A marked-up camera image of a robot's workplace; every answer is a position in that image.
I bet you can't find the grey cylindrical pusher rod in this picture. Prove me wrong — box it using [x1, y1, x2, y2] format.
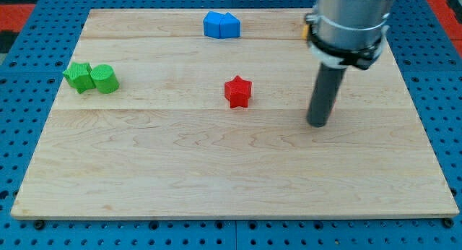
[306, 64, 346, 128]

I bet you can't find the red star block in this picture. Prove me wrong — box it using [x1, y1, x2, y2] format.
[224, 75, 253, 108]

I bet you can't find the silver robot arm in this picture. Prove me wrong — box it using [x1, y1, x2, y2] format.
[305, 0, 394, 127]

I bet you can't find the green star block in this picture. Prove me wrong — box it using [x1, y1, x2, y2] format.
[63, 62, 96, 93]

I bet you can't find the yellow block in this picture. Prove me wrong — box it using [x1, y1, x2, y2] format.
[302, 25, 310, 40]

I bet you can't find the blue pentagon block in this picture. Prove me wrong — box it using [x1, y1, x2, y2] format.
[219, 12, 240, 39]

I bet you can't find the blue cube block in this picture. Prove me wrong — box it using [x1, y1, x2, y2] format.
[203, 11, 224, 39]

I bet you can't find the green cylinder block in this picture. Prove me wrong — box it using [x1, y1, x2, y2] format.
[90, 64, 119, 94]

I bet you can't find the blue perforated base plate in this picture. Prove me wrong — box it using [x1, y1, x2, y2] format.
[1, 0, 461, 249]

